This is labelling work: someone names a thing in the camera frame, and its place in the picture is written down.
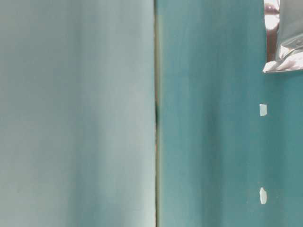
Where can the white tape piece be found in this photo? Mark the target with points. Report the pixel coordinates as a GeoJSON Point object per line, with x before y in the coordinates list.
{"type": "Point", "coordinates": [263, 196]}
{"type": "Point", "coordinates": [263, 109]}

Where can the upper white tape piece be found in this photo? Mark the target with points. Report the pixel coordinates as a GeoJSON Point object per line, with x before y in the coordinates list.
{"type": "Point", "coordinates": [263, 109]}

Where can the lower white tape piece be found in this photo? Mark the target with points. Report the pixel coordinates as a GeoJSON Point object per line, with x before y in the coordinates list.
{"type": "Point", "coordinates": [263, 196]}

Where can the silver zip bag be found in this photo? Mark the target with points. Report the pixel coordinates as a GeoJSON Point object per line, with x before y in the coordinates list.
{"type": "Point", "coordinates": [284, 35]}

